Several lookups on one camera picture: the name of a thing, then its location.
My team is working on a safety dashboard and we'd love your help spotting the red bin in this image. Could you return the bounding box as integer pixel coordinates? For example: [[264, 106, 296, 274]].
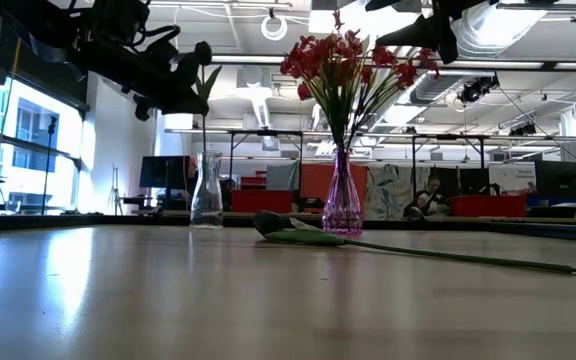
[[450, 194, 527, 218]]

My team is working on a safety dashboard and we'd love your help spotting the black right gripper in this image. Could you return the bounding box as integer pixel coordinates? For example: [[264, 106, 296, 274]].
[[364, 0, 490, 66]]

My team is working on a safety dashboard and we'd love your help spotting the orange partition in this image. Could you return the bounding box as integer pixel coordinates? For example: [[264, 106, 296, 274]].
[[300, 163, 368, 204]]

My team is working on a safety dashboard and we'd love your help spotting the black light stand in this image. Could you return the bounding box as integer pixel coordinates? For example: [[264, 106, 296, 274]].
[[41, 115, 58, 215]]

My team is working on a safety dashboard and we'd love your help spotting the white coiled cable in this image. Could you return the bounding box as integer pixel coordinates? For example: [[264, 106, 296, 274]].
[[260, 14, 288, 42]]

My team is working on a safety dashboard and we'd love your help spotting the clear glass vase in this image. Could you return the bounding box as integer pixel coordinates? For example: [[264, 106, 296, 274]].
[[189, 150, 225, 231]]

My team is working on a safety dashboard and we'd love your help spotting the red artificial flower spray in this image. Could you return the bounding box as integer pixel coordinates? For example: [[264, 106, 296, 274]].
[[340, 42, 400, 151], [279, 34, 349, 151], [317, 9, 365, 151], [342, 46, 442, 151]]

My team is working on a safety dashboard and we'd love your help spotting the leaf patterned panel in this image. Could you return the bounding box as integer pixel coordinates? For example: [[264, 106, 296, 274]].
[[365, 164, 419, 221]]

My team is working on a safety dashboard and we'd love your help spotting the black desk frame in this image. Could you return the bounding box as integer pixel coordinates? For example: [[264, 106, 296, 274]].
[[229, 129, 304, 201], [411, 133, 485, 196]]

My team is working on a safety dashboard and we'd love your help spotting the black ceiling spotlight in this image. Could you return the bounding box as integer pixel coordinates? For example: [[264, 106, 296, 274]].
[[457, 74, 500, 105]]

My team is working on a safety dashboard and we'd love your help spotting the large black monitor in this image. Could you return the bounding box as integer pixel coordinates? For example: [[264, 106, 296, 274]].
[[535, 160, 576, 199]]

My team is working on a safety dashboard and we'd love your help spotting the silver ventilation duct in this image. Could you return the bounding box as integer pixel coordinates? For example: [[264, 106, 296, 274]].
[[410, 0, 549, 104]]

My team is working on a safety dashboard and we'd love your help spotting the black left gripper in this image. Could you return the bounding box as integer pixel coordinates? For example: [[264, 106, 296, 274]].
[[87, 0, 212, 122]]

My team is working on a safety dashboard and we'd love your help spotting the pink glass vase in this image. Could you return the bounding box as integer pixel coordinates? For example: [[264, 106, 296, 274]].
[[321, 146, 365, 237]]

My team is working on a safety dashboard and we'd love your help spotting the person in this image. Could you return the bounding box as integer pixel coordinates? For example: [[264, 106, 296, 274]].
[[402, 174, 449, 221]]

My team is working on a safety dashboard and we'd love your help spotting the black monitor on stand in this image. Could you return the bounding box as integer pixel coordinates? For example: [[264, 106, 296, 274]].
[[139, 155, 191, 211]]

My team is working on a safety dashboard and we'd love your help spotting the black artificial tulip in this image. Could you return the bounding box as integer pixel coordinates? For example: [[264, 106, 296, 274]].
[[252, 209, 576, 277], [194, 40, 224, 166]]

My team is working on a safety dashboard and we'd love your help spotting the red box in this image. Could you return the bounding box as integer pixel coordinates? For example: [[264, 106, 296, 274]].
[[231, 189, 294, 215]]

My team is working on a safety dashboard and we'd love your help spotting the thin background tripod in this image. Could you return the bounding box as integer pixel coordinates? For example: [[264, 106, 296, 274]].
[[107, 164, 124, 216]]

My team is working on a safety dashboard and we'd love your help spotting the white poster board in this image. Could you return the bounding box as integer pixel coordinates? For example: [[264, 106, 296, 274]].
[[487, 163, 537, 196]]

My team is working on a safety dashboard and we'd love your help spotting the grey cloth panel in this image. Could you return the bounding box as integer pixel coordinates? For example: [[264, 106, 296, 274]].
[[266, 160, 300, 191]]

